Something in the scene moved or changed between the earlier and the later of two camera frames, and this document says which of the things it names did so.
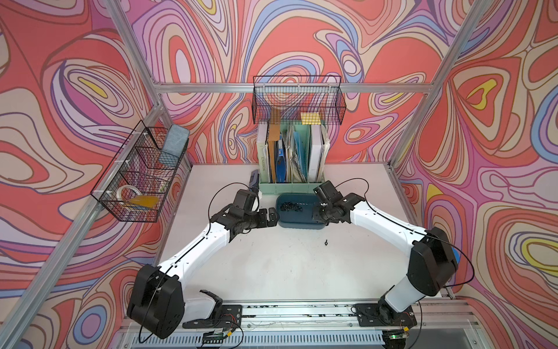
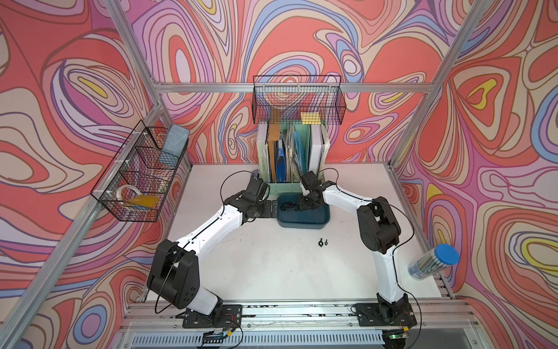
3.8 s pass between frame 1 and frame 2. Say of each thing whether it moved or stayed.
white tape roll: stayed
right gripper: moved
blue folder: stayed
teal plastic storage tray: stayed
